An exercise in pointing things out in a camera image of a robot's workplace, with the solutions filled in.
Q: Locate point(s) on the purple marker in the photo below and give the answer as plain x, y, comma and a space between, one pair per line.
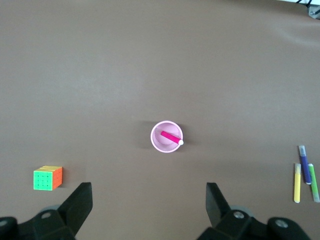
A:
305, 170

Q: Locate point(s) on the pink marker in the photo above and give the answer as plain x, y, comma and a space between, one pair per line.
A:
170, 137

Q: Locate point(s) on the multicoloured puzzle cube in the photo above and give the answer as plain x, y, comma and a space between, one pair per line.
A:
42, 178

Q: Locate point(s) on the brown table mat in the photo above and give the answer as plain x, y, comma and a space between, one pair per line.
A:
125, 75

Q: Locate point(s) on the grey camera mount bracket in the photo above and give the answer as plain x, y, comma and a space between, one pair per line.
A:
315, 12

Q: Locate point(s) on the pink mesh cup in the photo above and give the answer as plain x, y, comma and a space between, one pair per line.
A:
160, 146

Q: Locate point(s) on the yellow marker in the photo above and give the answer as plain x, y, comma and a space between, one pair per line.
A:
297, 187

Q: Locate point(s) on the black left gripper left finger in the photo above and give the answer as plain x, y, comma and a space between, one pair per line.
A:
62, 220

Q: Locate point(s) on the green marker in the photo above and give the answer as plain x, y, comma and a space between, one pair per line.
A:
314, 185

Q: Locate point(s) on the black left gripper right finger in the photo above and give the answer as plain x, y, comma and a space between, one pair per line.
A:
237, 225

